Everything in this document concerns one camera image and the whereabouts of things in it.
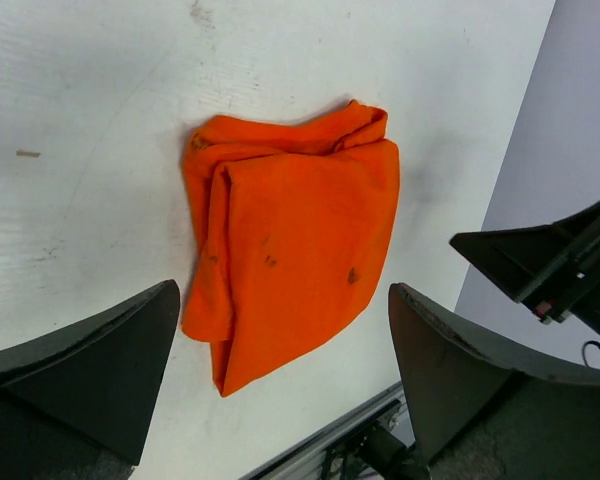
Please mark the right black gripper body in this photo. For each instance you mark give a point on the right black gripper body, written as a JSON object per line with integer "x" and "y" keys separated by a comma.
{"x": 568, "y": 286}

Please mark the aluminium mounting rail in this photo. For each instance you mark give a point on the aluminium mounting rail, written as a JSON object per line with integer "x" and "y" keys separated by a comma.
{"x": 309, "y": 459}

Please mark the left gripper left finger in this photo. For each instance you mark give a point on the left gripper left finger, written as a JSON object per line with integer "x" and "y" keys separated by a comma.
{"x": 77, "y": 403}

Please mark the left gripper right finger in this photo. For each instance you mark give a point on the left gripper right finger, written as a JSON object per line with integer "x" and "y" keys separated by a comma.
{"x": 483, "y": 406}

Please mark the orange t-shirt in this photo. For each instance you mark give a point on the orange t-shirt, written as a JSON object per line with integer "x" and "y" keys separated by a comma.
{"x": 292, "y": 225}

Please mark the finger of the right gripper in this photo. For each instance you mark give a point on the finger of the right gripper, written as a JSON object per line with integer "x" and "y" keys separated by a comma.
{"x": 523, "y": 261}

